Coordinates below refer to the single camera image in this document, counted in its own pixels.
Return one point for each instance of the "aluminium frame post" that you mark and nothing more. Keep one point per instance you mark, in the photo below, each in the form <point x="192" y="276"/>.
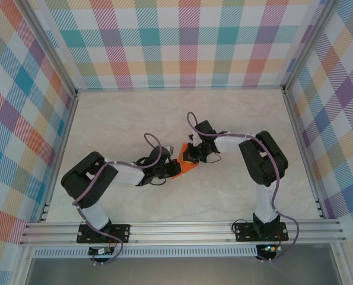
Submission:
<point x="308" y="44"/>
<point x="54" y="50"/>

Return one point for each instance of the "brushed grey metal panel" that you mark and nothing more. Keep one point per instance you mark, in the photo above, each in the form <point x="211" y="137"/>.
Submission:
<point x="179" y="273"/>

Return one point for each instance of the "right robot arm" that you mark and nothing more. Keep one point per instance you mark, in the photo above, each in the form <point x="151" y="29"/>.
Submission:
<point x="265" y="163"/>

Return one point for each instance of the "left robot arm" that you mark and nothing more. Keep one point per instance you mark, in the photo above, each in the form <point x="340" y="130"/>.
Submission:
<point x="87" y="181"/>

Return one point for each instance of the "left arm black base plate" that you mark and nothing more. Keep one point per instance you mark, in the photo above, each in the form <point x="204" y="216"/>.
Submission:
<point x="121" y="233"/>

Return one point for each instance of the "long aluminium frame bar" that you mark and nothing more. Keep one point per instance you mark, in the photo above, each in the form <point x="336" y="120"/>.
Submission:
<point x="179" y="88"/>

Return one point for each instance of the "orange cloth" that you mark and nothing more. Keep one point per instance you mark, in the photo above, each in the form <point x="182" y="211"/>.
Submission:
<point x="188" y="169"/>

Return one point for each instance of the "aluminium frame side bar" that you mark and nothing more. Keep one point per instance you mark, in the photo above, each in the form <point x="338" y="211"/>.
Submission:
<point x="60" y="157"/>
<point x="304" y="154"/>

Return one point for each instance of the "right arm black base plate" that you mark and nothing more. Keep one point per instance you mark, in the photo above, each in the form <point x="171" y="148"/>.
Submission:
<point x="244" y="231"/>

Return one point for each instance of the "aluminium mounting rail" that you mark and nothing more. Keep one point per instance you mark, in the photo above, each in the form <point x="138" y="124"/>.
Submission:
<point x="179" y="233"/>

